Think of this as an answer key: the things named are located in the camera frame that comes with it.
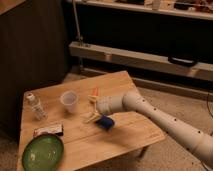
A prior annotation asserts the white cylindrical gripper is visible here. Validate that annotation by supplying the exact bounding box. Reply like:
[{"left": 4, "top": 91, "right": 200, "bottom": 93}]
[{"left": 84, "top": 87, "right": 124, "bottom": 124}]

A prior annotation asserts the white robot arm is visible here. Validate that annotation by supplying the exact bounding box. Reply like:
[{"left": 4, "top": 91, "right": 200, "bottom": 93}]
[{"left": 86, "top": 91, "right": 213, "bottom": 169}]

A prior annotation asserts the translucent plastic cup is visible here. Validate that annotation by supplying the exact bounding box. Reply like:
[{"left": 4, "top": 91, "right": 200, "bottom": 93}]
[{"left": 60, "top": 91, "right": 78, "bottom": 113}]

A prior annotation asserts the blue sponge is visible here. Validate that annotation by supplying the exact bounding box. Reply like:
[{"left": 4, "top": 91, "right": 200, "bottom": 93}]
[{"left": 96, "top": 116, "right": 115, "bottom": 130}]

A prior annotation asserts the wooden low table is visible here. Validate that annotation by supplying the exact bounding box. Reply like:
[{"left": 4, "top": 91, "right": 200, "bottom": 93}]
[{"left": 19, "top": 71, "right": 165, "bottom": 171}]

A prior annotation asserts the clear plastic water bottle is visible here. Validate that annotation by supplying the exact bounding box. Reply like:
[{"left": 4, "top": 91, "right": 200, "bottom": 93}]
[{"left": 26, "top": 93, "right": 47, "bottom": 120}]

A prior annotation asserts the metal vertical pole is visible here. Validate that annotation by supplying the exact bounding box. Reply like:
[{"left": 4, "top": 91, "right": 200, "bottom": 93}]
[{"left": 72, "top": 0, "right": 84, "bottom": 71}]

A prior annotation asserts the white wooden beam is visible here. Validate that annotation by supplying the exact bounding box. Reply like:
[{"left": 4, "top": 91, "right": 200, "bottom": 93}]
[{"left": 69, "top": 41, "right": 213, "bottom": 81}]

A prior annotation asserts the upper white shelf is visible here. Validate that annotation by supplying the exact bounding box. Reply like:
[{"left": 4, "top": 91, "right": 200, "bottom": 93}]
[{"left": 75, "top": 0, "right": 213, "bottom": 21}]

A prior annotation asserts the black handle on beam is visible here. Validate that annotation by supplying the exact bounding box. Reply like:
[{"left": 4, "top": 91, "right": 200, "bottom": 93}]
[{"left": 168, "top": 57, "right": 198, "bottom": 67}]

